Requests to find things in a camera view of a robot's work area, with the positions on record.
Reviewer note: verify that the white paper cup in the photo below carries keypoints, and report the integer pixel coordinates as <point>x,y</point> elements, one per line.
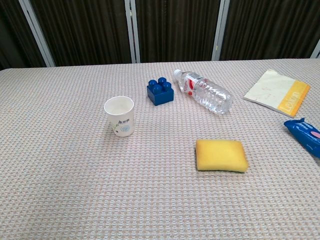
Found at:
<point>119,115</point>

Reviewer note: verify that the blue toy building block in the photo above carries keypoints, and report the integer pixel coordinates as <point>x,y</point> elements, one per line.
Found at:
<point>160,93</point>

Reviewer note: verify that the clear plastic water bottle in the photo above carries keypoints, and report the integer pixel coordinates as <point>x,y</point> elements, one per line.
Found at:
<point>207,93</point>

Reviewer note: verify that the yellow sponge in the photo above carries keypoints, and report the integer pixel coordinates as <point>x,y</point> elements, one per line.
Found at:
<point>221,155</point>

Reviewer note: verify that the checkered tablecloth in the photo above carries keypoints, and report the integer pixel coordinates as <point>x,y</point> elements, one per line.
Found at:
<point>75,175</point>

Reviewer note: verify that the white and yellow notepad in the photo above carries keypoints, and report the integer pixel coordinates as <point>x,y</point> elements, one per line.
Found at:
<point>275,91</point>

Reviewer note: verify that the blue wet wipes pack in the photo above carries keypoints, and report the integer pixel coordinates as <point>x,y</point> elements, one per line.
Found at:
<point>305,136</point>

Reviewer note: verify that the grey screen frame post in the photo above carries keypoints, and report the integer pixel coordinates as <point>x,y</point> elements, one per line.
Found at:
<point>37,32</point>
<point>220,30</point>
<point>316,51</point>
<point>132,31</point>

